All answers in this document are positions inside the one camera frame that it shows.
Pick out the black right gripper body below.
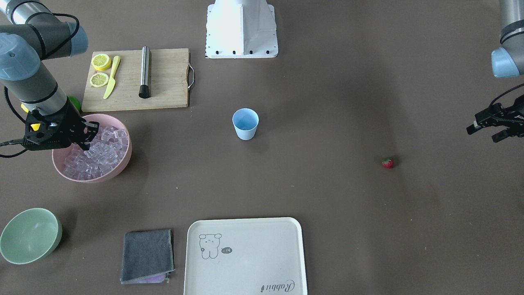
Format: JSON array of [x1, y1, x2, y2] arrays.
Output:
[[49, 99, 88, 148]]

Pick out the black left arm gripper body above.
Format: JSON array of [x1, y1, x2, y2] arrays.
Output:
[[466, 103, 524, 143]]

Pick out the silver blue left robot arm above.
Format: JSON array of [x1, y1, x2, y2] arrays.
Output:
[[466, 0, 524, 143]]

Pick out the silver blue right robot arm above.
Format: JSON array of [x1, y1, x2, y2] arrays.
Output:
[[0, 0, 99, 151]]

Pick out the pink bowl of ice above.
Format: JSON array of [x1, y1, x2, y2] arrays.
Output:
[[51, 114, 132, 183]]

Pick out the light blue plastic cup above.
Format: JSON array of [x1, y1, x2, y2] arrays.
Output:
[[232, 108, 260, 141]]

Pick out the green lime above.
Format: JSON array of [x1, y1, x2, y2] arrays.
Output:
[[68, 96, 82, 113]]

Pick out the yellow lemon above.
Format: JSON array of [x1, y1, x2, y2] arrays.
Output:
[[20, 103, 30, 113]]

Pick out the lemon slice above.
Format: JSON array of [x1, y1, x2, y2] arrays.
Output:
[[89, 73, 110, 88], [90, 53, 112, 71]]

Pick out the yellow plastic knife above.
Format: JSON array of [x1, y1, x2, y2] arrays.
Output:
[[103, 55, 121, 100]]

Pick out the bamboo cutting board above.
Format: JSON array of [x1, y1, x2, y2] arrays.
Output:
[[81, 48, 194, 112]]

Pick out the green ceramic bowl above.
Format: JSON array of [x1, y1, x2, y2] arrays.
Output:
[[0, 208, 63, 265]]

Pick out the red strawberry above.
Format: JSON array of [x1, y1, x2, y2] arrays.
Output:
[[382, 158, 395, 169]]

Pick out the grey folded cloth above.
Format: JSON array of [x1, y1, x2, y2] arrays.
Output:
[[120, 229, 175, 284]]

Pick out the beige rabbit tray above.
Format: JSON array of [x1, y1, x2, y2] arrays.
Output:
[[183, 217, 308, 295]]

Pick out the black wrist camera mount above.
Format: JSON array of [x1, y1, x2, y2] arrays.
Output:
[[21, 110, 72, 151]]

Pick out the white camera post base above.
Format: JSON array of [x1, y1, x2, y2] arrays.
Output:
[[205, 0, 279, 59]]

